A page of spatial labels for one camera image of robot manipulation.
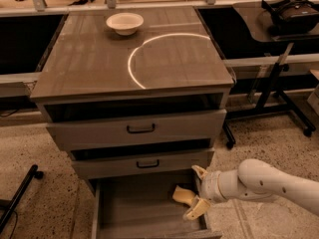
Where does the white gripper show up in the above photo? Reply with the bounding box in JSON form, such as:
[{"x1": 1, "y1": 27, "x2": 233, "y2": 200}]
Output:
[{"x1": 183, "y1": 165, "x2": 222, "y2": 220}]

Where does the yellow sponge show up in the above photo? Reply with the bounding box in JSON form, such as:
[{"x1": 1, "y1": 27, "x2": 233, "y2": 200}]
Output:
[{"x1": 172, "y1": 186, "x2": 196, "y2": 206}]

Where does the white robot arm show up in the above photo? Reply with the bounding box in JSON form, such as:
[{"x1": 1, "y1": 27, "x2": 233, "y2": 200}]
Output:
[{"x1": 183, "y1": 159, "x2": 319, "y2": 220}]

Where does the middle grey drawer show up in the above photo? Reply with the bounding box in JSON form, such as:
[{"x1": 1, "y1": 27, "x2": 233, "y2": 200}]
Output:
[{"x1": 72, "y1": 147, "x2": 214, "y2": 179}]

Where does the grey drawer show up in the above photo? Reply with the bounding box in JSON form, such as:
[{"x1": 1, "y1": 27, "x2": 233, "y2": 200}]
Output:
[
  {"x1": 47, "y1": 110, "x2": 226, "y2": 151},
  {"x1": 72, "y1": 147, "x2": 214, "y2": 179},
  {"x1": 91, "y1": 169, "x2": 222, "y2": 239}
]

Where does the top grey drawer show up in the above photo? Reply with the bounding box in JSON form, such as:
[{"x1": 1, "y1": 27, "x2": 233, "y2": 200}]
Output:
[{"x1": 47, "y1": 110, "x2": 226, "y2": 151}]

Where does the bottom grey drawer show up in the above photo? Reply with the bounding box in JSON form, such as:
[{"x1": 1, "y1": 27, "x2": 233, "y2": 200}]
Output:
[{"x1": 91, "y1": 169, "x2": 222, "y2": 239}]

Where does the grey drawer cabinet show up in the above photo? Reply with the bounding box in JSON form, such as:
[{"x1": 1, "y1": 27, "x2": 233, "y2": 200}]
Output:
[{"x1": 29, "y1": 5, "x2": 235, "y2": 239}]

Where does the rolling side table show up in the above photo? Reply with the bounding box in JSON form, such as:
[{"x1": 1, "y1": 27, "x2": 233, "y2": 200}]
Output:
[{"x1": 222, "y1": 2, "x2": 318, "y2": 149}]

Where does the white bowl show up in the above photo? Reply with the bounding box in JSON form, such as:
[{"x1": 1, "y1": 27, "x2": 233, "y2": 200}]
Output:
[{"x1": 106, "y1": 13, "x2": 144, "y2": 36}]

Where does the black stand leg left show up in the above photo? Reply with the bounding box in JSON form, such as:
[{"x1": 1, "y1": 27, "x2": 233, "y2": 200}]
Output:
[{"x1": 0, "y1": 164, "x2": 44, "y2": 233}]

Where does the black middle drawer handle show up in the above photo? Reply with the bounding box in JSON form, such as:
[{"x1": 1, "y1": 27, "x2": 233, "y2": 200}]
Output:
[{"x1": 136, "y1": 159, "x2": 160, "y2": 169}]

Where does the black drawer handle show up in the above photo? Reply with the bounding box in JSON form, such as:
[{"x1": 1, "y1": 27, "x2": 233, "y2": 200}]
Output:
[
  {"x1": 136, "y1": 159, "x2": 160, "y2": 169},
  {"x1": 127, "y1": 123, "x2": 156, "y2": 134}
]

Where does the black top drawer handle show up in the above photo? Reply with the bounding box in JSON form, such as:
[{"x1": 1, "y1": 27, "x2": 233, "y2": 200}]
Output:
[{"x1": 127, "y1": 123, "x2": 156, "y2": 134}]

